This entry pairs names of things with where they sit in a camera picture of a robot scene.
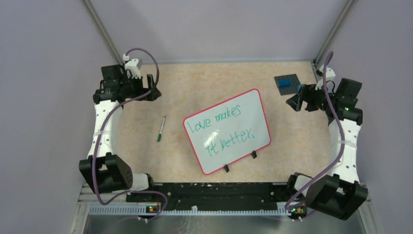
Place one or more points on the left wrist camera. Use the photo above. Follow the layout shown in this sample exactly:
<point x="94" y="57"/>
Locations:
<point x="132" y="66"/>

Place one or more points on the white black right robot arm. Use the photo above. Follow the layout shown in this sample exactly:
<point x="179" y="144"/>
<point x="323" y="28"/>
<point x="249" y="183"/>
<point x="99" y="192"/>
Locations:
<point x="337" y="192"/>

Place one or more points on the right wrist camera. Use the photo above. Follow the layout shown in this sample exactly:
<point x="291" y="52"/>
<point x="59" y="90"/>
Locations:
<point x="325" y="74"/>

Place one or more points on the green white marker pen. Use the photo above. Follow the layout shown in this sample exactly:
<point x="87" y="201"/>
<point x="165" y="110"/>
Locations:
<point x="162" y="124"/>

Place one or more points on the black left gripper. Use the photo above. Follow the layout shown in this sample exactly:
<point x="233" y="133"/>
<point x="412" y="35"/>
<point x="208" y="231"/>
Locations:
<point x="155" y="92"/>

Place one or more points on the grey lego baseplate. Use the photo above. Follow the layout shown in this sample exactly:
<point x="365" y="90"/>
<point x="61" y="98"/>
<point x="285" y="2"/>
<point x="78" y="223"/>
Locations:
<point x="291" y="89"/>

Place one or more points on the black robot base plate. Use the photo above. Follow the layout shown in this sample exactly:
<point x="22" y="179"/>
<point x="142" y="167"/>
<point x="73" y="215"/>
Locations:
<point x="230" y="196"/>

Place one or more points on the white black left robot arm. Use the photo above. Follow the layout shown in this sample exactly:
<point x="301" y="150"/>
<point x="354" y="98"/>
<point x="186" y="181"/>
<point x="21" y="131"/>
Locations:
<point x="103" y="169"/>

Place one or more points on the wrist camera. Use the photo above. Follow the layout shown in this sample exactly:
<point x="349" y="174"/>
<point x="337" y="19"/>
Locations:
<point x="132" y="66"/>
<point x="325" y="74"/>

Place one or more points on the white toothed cable duct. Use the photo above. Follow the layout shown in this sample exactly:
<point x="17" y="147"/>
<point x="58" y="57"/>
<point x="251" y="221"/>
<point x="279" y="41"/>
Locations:
<point x="142" y="210"/>

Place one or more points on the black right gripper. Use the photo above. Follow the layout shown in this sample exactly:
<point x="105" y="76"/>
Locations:
<point x="295" y="102"/>

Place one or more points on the dark blue lego brick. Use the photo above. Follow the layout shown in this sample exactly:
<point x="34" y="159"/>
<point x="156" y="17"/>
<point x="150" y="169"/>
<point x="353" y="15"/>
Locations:
<point x="282" y="83"/>

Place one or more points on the pink framed whiteboard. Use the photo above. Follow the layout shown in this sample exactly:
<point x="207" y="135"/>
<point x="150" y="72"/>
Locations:
<point x="228" y="131"/>

